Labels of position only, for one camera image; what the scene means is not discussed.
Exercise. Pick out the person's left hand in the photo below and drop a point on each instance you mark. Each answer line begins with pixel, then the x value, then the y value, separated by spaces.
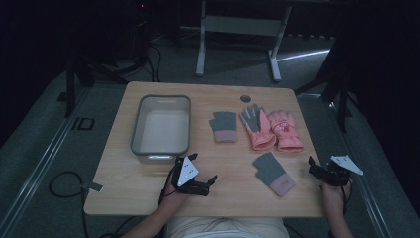
pixel 175 197

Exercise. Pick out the pink glove with grey palm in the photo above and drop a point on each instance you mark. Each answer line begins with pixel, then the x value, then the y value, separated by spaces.
pixel 261 135

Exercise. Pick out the white metal desk frame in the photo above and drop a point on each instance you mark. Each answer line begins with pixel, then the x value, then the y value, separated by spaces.
pixel 242 24

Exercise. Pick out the person's right hand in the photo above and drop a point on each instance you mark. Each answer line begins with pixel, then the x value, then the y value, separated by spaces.
pixel 333 196

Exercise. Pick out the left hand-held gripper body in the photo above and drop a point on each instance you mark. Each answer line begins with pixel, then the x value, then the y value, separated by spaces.
pixel 187 173

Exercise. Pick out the grey plastic bin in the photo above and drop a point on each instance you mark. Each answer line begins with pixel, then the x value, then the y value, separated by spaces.
pixel 161 132

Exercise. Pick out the pink glove with printed back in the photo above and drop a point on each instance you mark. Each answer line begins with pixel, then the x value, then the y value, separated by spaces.
pixel 285 132

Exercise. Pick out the grey pink fingerless knit glove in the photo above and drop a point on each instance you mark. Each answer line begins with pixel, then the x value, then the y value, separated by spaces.
pixel 224 124
pixel 270 170

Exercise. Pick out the small grey flat bracket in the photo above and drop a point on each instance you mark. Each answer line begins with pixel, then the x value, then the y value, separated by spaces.
pixel 92 187

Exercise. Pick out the person's white garment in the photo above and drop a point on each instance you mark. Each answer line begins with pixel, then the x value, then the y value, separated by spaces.
pixel 228 228

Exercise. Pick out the black stand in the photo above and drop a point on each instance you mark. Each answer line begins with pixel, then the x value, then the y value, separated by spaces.
pixel 341 99
pixel 70 89

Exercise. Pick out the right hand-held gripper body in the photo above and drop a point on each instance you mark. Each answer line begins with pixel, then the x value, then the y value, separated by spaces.
pixel 335 173

